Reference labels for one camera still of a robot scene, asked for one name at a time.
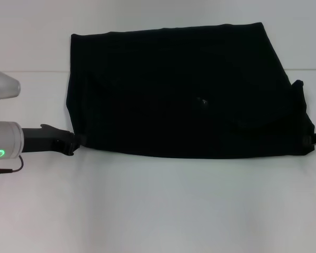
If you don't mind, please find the black t-shirt with FREE print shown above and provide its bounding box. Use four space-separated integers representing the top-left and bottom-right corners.
65 22 316 160

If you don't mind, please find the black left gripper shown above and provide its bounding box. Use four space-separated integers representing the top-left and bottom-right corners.
21 124 82 156

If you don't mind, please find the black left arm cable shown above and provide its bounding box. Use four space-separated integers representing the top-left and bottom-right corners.
0 154 24 174

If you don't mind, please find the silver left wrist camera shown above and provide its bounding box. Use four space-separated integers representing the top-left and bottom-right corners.
0 66 21 122

